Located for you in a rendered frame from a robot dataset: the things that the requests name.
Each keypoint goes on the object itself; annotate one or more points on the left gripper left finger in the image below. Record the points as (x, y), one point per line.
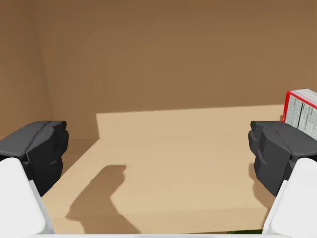
(37, 153)

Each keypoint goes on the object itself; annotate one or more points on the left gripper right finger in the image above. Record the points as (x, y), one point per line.
(275, 153)

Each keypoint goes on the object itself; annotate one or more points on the red and white carton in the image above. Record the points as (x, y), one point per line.
(303, 111)

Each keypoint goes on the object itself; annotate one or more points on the pale wooden shelf unit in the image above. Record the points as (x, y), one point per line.
(158, 74)

